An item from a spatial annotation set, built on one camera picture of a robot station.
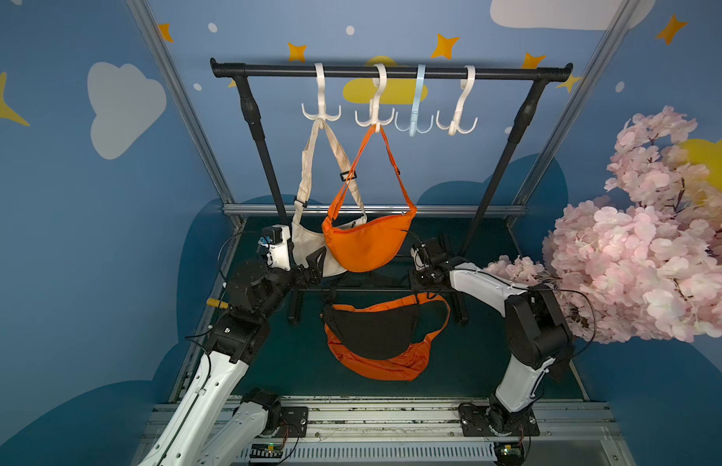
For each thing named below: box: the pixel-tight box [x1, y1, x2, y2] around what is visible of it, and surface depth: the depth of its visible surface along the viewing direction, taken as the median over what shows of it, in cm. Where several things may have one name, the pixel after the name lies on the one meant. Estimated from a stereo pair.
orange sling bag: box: [322, 125, 419, 273], surface depth 86 cm
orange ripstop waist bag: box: [324, 328, 444, 382], surface depth 85 cm
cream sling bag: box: [290, 118, 368, 278], surface depth 73 cm
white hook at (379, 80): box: [354, 63, 396, 134], surface depth 55 cm
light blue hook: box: [394, 64, 435, 137], surface depth 56 cm
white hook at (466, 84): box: [435, 65, 479, 136], surface depth 54 cm
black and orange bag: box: [320, 288, 452, 381], surface depth 90 cm
